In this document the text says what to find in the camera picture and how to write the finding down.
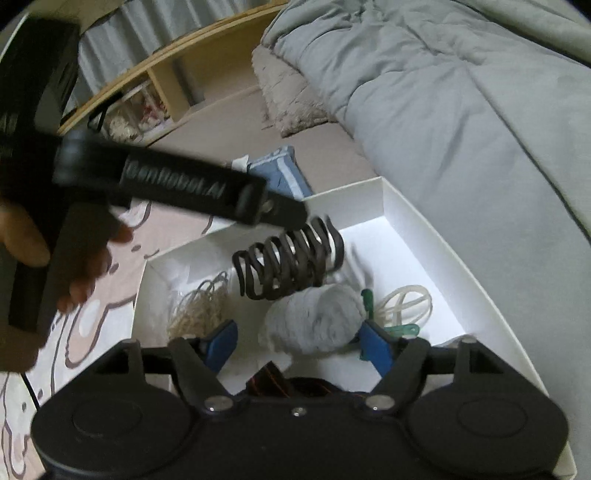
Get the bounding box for clear storage container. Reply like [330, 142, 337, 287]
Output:
[104, 85, 167, 139]

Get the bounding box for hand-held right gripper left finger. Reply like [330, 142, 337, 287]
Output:
[95, 320, 241, 416]

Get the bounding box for grey duvet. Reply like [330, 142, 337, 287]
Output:
[252, 0, 591, 370]

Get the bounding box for white towel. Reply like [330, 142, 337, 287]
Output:
[259, 284, 365, 356]

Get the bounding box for clear bag of beige rope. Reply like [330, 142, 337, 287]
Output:
[164, 270, 232, 342]

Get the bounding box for green plastic clips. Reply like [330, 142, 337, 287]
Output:
[360, 288, 423, 361]

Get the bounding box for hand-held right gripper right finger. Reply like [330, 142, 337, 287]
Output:
[358, 320, 502, 414]

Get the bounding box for person's left hand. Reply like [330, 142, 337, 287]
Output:
[0, 199, 136, 370]

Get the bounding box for white plastic ring ball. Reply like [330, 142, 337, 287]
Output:
[374, 285, 435, 328]

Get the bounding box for grey fluffy pillow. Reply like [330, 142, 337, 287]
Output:
[252, 44, 342, 139]

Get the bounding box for blue folded cloth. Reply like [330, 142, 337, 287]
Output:
[231, 145, 315, 201]

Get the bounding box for grey curtain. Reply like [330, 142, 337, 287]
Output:
[78, 0, 278, 97]

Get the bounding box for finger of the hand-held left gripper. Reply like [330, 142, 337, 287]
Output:
[259, 188, 309, 232]

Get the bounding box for wooden shelf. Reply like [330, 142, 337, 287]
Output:
[60, 0, 296, 144]

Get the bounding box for white cardboard box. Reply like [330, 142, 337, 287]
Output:
[131, 175, 578, 480]

